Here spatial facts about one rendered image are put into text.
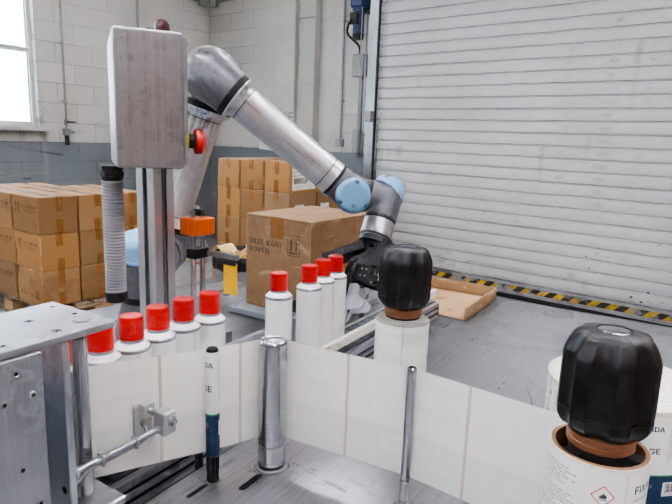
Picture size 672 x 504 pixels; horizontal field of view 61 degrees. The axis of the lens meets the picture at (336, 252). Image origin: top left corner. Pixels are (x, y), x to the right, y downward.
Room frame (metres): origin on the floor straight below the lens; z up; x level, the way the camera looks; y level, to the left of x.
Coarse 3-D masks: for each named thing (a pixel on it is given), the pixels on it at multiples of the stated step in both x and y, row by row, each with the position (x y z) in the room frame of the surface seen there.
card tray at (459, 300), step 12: (432, 288) 1.96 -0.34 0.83; (444, 288) 1.95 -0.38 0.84; (456, 288) 1.93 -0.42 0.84; (468, 288) 1.91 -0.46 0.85; (480, 288) 1.89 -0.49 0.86; (492, 288) 1.86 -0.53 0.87; (444, 300) 1.81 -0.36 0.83; (456, 300) 1.81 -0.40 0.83; (468, 300) 1.82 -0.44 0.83; (480, 300) 1.72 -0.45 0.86; (492, 300) 1.83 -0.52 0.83; (444, 312) 1.67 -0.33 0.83; (456, 312) 1.68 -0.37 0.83; (468, 312) 1.62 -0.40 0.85
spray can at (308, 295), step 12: (312, 264) 1.14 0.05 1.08; (312, 276) 1.12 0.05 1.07; (300, 288) 1.11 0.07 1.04; (312, 288) 1.11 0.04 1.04; (300, 300) 1.11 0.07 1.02; (312, 300) 1.11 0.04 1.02; (300, 312) 1.11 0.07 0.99; (312, 312) 1.11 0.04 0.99; (300, 324) 1.11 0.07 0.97; (312, 324) 1.11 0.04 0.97; (300, 336) 1.11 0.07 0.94; (312, 336) 1.11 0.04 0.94
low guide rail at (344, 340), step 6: (432, 294) 1.60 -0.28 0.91; (366, 324) 1.28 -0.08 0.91; (372, 324) 1.29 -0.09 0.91; (354, 330) 1.23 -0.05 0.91; (360, 330) 1.24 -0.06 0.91; (366, 330) 1.27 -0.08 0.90; (372, 330) 1.29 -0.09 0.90; (342, 336) 1.19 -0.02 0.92; (348, 336) 1.20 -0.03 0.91; (354, 336) 1.22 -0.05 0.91; (360, 336) 1.24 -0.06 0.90; (330, 342) 1.15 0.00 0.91; (336, 342) 1.15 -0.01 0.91; (342, 342) 1.18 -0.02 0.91; (348, 342) 1.20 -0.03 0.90; (324, 348) 1.12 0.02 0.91; (330, 348) 1.13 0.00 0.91; (336, 348) 1.16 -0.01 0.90
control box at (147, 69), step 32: (128, 32) 0.81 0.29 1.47; (160, 32) 0.83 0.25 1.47; (128, 64) 0.81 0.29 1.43; (160, 64) 0.83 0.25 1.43; (128, 96) 0.81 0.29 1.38; (160, 96) 0.83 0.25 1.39; (128, 128) 0.81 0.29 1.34; (160, 128) 0.83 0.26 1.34; (128, 160) 0.81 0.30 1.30; (160, 160) 0.83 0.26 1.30
